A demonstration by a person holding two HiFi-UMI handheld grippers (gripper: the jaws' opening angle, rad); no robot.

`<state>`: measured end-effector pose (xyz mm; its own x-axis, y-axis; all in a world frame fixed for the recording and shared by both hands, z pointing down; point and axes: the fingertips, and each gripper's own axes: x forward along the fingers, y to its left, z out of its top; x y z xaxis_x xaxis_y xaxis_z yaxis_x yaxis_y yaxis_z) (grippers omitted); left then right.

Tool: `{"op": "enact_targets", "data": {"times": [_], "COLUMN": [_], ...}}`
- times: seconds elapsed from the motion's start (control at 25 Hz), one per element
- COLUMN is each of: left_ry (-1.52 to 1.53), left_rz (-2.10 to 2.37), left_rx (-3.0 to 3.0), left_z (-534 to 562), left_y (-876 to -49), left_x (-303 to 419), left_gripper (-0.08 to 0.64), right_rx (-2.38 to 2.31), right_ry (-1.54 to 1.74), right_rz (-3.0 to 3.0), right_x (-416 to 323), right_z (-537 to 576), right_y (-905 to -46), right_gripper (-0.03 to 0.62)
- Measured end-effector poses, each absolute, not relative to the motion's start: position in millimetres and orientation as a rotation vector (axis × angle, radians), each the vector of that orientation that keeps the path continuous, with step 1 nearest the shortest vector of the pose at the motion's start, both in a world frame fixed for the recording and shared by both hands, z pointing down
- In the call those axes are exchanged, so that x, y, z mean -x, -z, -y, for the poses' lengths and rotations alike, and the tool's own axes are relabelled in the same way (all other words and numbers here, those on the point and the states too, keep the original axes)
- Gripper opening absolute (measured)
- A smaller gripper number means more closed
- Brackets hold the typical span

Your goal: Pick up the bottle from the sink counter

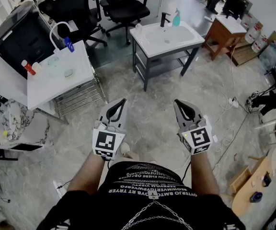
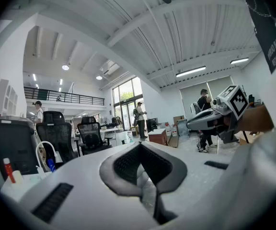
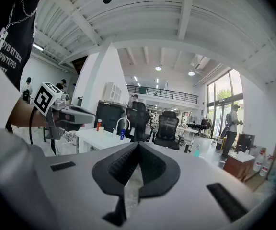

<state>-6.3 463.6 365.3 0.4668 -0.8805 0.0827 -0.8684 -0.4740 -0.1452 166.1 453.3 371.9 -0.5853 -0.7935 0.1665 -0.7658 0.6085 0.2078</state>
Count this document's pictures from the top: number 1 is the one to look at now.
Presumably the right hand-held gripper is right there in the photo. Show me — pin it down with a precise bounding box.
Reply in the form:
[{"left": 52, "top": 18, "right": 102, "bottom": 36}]
[{"left": 173, "top": 99, "right": 214, "bottom": 156}]

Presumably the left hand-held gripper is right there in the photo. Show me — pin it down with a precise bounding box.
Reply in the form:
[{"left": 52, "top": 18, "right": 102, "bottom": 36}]
[{"left": 92, "top": 98, "right": 128, "bottom": 161}]

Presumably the person's left forearm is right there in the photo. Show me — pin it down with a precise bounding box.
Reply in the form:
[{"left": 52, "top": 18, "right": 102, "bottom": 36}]
[{"left": 67, "top": 151, "right": 106, "bottom": 196}]

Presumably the person's right forearm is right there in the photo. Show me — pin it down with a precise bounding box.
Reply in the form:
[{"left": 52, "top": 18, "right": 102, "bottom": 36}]
[{"left": 190, "top": 149, "right": 220, "bottom": 196}]

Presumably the white sink on grey stand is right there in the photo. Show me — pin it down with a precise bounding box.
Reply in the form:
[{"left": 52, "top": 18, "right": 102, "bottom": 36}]
[{"left": 132, "top": 36, "right": 201, "bottom": 92}]

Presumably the red bottle with white cap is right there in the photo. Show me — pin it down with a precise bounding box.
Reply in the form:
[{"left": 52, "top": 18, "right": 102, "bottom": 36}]
[{"left": 21, "top": 59, "right": 36, "bottom": 76}]

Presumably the teal spray bottle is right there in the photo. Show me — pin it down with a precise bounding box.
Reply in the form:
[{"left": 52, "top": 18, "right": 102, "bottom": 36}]
[{"left": 172, "top": 8, "right": 182, "bottom": 27}]

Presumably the black sink faucet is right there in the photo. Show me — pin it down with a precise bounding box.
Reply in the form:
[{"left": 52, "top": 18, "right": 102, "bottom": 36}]
[{"left": 160, "top": 11, "right": 172, "bottom": 28}]

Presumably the person's white shoe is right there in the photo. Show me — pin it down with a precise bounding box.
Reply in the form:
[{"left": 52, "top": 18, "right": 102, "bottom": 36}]
[{"left": 120, "top": 142, "right": 131, "bottom": 158}]

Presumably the white square washbasin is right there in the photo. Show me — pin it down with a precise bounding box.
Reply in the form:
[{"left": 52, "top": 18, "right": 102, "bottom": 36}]
[{"left": 27, "top": 40, "right": 96, "bottom": 111}]

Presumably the wooden box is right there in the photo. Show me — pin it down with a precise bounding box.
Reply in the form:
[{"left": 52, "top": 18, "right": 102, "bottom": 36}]
[{"left": 228, "top": 165, "right": 252, "bottom": 194}]

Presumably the green soap dish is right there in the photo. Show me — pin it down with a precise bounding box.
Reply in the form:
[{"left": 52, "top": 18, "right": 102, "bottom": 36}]
[{"left": 47, "top": 56, "right": 59, "bottom": 67}]

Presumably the wooden pallet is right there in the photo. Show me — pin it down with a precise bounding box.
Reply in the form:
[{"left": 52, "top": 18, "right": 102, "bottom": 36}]
[{"left": 231, "top": 41, "right": 268, "bottom": 67}]

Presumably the blue tube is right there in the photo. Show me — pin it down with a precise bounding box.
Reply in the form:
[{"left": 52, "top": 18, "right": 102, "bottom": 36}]
[{"left": 64, "top": 36, "right": 75, "bottom": 53}]

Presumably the white curved faucet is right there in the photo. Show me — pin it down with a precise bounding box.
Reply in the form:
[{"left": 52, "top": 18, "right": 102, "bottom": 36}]
[{"left": 49, "top": 21, "right": 74, "bottom": 55}]

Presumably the wooden vanity with white basin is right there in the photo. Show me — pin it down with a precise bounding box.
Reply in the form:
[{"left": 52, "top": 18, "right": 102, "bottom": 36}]
[{"left": 201, "top": 15, "right": 248, "bottom": 61}]

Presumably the white cup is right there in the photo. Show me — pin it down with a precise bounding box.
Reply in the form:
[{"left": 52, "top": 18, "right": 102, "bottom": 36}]
[{"left": 32, "top": 62, "right": 43, "bottom": 74}]

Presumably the marble slab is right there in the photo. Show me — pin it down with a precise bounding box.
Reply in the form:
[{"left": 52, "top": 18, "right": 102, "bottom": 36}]
[{"left": 0, "top": 99, "right": 51, "bottom": 150}]

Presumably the small black device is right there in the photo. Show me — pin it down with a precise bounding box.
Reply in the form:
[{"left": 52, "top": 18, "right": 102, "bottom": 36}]
[{"left": 262, "top": 171, "right": 272, "bottom": 187}]

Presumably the clear water jug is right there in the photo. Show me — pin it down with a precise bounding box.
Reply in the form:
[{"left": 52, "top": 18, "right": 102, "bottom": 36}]
[
  {"left": 244, "top": 23, "right": 261, "bottom": 44},
  {"left": 251, "top": 34, "right": 268, "bottom": 54}
]

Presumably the purple jar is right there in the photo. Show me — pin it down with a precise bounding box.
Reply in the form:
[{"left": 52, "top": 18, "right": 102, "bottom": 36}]
[{"left": 250, "top": 192, "right": 263, "bottom": 203}]

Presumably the black mesh office chair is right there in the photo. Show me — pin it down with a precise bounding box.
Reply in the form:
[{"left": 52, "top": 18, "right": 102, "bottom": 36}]
[
  {"left": 38, "top": 0, "right": 109, "bottom": 48},
  {"left": 99, "top": 0, "right": 154, "bottom": 45}
]

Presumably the white table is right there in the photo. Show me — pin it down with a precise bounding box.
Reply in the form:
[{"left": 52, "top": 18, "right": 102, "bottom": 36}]
[{"left": 0, "top": 42, "right": 57, "bottom": 116}]

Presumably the black boxy appliance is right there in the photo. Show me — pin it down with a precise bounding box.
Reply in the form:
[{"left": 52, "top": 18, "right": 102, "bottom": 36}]
[{"left": 222, "top": 0, "right": 253, "bottom": 19}]

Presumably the black cabinet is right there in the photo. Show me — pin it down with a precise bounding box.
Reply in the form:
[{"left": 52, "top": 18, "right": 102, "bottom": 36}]
[{"left": 0, "top": 1, "right": 66, "bottom": 79}]

